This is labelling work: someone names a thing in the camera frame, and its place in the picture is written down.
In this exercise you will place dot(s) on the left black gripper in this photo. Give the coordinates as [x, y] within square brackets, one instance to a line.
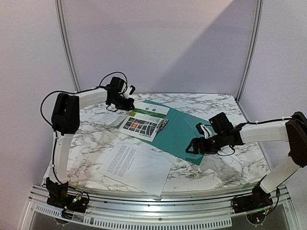
[128, 107]

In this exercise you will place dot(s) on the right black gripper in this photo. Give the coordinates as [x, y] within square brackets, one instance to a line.
[200, 146]

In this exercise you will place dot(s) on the teal file folder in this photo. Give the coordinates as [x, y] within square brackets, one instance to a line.
[177, 134]

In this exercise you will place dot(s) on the green map flyer sheet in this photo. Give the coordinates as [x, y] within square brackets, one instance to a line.
[142, 121]

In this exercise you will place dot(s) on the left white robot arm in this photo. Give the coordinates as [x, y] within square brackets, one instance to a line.
[65, 122]

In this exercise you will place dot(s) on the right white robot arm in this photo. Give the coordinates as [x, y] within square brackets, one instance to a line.
[292, 130]

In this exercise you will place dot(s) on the white text paper sheet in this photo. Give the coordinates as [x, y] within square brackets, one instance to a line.
[138, 167]

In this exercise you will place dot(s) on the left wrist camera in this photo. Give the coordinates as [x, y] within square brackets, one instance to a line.
[129, 91]

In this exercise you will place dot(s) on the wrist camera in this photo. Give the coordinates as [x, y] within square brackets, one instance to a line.
[129, 91]
[201, 128]

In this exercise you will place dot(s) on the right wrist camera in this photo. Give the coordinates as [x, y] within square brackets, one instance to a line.
[201, 128]

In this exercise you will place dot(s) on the aluminium front rail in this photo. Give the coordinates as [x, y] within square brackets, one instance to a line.
[192, 210]

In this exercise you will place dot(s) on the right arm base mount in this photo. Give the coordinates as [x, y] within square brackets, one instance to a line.
[257, 200]

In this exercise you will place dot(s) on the left aluminium frame post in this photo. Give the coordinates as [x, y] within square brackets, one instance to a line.
[66, 44]

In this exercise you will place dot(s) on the aluminium frame post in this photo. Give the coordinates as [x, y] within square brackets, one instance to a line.
[66, 44]
[251, 49]

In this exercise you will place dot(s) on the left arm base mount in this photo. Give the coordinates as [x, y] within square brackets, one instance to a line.
[59, 197]

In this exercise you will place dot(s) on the right aluminium frame post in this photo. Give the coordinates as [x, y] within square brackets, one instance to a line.
[251, 49]

